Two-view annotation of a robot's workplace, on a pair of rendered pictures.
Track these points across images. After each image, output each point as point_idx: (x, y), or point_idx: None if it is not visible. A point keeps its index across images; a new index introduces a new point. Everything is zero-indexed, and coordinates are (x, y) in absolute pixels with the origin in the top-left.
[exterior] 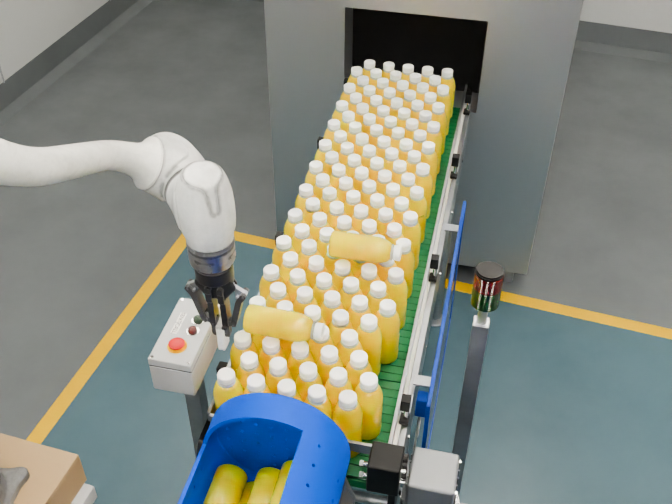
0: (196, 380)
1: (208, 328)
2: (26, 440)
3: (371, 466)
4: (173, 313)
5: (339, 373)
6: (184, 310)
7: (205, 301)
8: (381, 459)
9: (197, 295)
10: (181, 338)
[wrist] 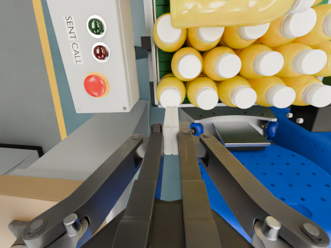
0: (136, 94)
1: (119, 39)
2: (43, 200)
3: (314, 131)
4: (54, 21)
5: (315, 62)
6: (65, 9)
7: (124, 160)
8: (325, 123)
9: (101, 216)
10: (95, 77)
